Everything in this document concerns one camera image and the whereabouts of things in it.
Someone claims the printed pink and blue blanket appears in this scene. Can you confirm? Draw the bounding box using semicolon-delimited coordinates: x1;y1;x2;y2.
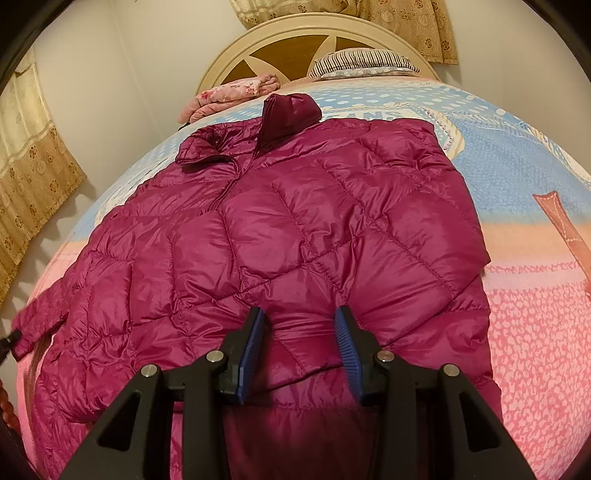
14;76;591;480

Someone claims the folded pink floral quilt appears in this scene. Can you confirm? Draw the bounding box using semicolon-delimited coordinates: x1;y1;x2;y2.
178;73;281;124

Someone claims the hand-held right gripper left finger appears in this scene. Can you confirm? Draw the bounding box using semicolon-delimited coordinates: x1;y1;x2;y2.
60;305;269;480

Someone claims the cream wooden headboard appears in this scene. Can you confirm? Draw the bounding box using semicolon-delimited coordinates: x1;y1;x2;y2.
196;13;439;95

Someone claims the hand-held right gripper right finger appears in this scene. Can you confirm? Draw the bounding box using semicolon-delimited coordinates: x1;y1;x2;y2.
333;305;539;480

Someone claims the beige patterned curtain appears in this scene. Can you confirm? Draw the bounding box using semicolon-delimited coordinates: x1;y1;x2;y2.
229;0;459;65
0;46;88;289

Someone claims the magenta quilted down jacket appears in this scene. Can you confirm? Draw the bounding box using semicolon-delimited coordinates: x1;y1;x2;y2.
10;92;504;480

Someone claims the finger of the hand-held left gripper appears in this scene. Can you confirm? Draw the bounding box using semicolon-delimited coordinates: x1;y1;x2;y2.
0;330;24;366

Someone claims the reddish wooden bed post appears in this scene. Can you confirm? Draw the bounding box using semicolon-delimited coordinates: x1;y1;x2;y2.
0;385;20;446

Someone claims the striped pillow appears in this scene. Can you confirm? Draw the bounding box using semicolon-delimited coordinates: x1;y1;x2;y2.
307;51;421;79

